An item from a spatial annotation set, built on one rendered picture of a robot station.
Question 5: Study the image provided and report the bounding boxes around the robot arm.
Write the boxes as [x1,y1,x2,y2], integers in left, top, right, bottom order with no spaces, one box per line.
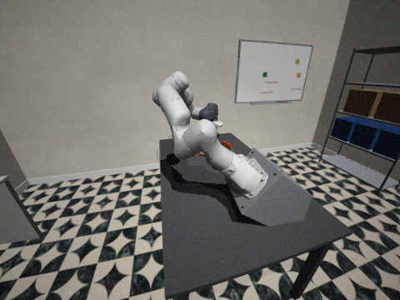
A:
[152,72,268,199]

